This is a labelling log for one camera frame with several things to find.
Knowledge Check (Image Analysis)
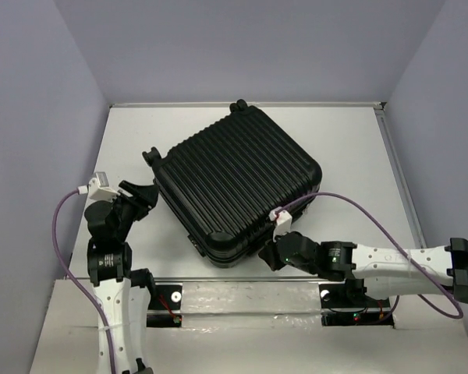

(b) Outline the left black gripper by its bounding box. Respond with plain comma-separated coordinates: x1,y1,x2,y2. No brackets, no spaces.
105,178,159,239

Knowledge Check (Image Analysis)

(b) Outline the black hard-shell suitcase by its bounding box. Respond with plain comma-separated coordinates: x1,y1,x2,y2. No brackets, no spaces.
142,99,323,268

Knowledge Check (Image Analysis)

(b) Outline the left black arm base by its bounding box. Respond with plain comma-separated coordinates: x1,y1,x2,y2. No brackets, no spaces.
146,283,183,328

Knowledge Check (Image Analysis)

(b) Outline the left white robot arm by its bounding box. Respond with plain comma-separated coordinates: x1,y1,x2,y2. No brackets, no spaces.
84,181,159,373

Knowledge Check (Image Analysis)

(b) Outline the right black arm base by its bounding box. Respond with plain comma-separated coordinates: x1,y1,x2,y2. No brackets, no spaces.
319,283,395,327

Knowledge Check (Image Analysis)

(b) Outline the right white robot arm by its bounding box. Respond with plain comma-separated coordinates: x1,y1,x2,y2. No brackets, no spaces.
259,231,468,305

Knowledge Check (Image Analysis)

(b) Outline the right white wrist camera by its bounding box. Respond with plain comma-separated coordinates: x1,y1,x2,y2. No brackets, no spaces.
268,207,293,241

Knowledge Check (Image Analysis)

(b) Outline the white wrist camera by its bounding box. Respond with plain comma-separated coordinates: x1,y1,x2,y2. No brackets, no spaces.
268,207,293,241
87,171,119,202

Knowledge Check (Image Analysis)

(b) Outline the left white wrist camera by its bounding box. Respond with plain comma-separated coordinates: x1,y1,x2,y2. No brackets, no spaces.
87,171,119,202

